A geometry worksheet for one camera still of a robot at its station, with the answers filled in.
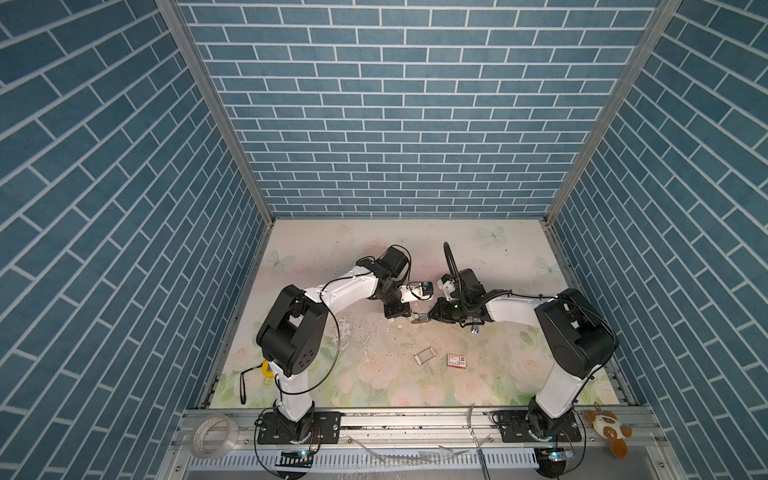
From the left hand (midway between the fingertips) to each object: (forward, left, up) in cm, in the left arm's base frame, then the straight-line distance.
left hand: (407, 307), depth 90 cm
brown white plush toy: (-32, -47, -1) cm, 57 cm away
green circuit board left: (-36, +28, -9) cm, 47 cm away
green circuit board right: (-38, -34, -7) cm, 52 cm away
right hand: (+1, -7, -4) cm, 8 cm away
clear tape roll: (-32, +51, -4) cm, 61 cm away
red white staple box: (-15, -14, -5) cm, 21 cm away
